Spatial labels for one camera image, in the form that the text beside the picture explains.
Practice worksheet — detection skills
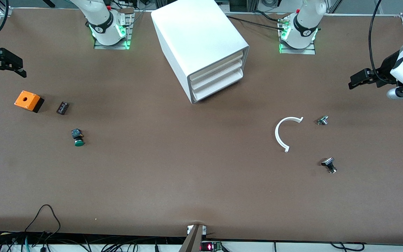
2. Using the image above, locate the orange button enclosure box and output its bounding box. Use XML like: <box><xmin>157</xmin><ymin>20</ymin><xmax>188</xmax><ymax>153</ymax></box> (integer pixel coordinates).
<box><xmin>14</xmin><ymin>91</ymin><xmax>44</xmax><ymax>113</ymax></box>

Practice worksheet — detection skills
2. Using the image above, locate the green push button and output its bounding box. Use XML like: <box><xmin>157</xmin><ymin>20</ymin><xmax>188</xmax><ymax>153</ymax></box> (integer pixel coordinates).
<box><xmin>71</xmin><ymin>128</ymin><xmax>85</xmax><ymax>147</ymax></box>

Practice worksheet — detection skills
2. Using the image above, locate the short black base cable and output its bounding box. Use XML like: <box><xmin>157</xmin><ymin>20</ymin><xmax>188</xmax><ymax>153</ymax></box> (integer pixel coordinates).
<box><xmin>252</xmin><ymin>10</ymin><xmax>284</xmax><ymax>22</ymax></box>

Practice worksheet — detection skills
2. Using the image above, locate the white drawer cabinet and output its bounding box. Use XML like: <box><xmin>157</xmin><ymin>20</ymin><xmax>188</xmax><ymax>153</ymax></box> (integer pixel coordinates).
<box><xmin>151</xmin><ymin>0</ymin><xmax>250</xmax><ymax>104</ymax></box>

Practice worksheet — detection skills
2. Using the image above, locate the white lowest cabinet drawer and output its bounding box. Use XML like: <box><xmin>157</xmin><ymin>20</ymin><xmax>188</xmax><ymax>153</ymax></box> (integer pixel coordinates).
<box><xmin>192</xmin><ymin>69</ymin><xmax>243</xmax><ymax>101</ymax></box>

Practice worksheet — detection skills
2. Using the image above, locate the small metal bolt lower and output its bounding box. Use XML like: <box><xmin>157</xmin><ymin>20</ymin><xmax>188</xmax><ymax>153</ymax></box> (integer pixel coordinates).
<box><xmin>321</xmin><ymin>157</ymin><xmax>337</xmax><ymax>174</ymax></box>

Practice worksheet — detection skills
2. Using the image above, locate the circuit board with red light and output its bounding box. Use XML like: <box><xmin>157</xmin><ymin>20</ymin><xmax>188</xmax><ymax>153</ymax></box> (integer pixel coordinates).
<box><xmin>200</xmin><ymin>241</ymin><xmax>223</xmax><ymax>252</ymax></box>

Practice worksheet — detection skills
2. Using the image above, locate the black floor cable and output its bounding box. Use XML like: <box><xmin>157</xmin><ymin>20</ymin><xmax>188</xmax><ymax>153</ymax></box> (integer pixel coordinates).
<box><xmin>329</xmin><ymin>241</ymin><xmax>365</xmax><ymax>252</ymax></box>

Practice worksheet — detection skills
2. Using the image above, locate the white curved plastic arc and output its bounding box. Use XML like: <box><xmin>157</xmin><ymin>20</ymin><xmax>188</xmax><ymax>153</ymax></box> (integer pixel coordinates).
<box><xmin>275</xmin><ymin>117</ymin><xmax>304</xmax><ymax>153</ymax></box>

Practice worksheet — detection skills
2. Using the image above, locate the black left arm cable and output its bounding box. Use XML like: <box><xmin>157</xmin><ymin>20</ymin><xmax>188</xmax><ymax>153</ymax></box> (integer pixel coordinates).
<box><xmin>369</xmin><ymin>0</ymin><xmax>398</xmax><ymax>84</ymax></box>

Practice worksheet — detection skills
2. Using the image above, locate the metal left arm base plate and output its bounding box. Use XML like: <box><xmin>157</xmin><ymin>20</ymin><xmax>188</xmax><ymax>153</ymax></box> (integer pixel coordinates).
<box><xmin>279</xmin><ymin>17</ymin><xmax>316</xmax><ymax>55</ymax></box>

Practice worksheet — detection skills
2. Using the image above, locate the long black base cable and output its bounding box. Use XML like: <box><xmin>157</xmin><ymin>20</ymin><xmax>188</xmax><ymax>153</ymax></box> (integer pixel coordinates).
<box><xmin>225</xmin><ymin>15</ymin><xmax>286</xmax><ymax>31</ymax></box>

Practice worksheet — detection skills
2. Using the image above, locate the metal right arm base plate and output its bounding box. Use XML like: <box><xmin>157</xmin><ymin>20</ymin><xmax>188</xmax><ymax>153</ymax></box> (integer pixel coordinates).
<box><xmin>94</xmin><ymin>9</ymin><xmax>134</xmax><ymax>50</ymax></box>

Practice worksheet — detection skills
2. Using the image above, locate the white highest cabinet drawer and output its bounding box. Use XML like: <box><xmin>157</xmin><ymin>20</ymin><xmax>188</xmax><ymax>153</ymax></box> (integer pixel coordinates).
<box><xmin>190</xmin><ymin>51</ymin><xmax>245</xmax><ymax>84</ymax></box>

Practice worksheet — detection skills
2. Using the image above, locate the brown camera mount post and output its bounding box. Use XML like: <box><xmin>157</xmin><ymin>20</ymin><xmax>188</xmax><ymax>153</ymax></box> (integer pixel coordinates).
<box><xmin>179</xmin><ymin>224</ymin><xmax>205</xmax><ymax>252</ymax></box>

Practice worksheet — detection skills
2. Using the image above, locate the black looped cable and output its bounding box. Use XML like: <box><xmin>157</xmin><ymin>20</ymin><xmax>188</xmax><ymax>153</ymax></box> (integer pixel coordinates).
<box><xmin>24</xmin><ymin>204</ymin><xmax>61</xmax><ymax>245</ymax></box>

